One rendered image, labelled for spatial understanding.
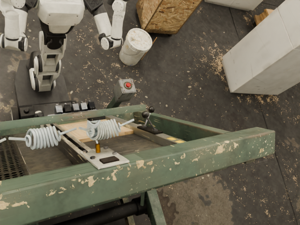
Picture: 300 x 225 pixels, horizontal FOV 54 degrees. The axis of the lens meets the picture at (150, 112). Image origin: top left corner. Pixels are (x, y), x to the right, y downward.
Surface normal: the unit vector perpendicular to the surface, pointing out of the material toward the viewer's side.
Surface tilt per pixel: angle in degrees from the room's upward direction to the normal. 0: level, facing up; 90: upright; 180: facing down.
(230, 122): 0
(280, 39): 90
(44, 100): 0
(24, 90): 0
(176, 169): 30
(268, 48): 90
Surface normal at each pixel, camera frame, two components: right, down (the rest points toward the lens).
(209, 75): 0.40, -0.39
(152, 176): 0.49, 0.12
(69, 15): 0.29, 0.91
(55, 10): 0.48, 0.37
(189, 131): -0.87, 0.12
